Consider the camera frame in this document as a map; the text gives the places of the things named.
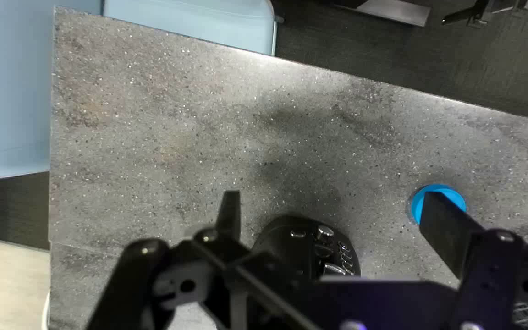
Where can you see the black round object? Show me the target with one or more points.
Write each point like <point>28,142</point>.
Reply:
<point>289,249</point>

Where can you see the toaster lever with shiny knob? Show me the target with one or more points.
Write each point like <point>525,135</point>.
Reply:
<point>325,232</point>

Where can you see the grey flat board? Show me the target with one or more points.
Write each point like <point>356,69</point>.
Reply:
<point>393,12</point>

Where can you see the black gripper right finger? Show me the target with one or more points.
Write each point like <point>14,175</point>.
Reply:
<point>503,276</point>

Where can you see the blue round plastic lid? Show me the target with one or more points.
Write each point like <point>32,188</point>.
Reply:
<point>422,199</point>

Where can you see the light blue panel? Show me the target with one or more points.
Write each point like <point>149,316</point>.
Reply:
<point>8,85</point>
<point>202,21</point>

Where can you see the black chair base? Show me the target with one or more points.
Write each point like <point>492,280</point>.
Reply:
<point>477,12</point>

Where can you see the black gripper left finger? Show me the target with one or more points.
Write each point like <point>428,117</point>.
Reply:
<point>147,287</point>

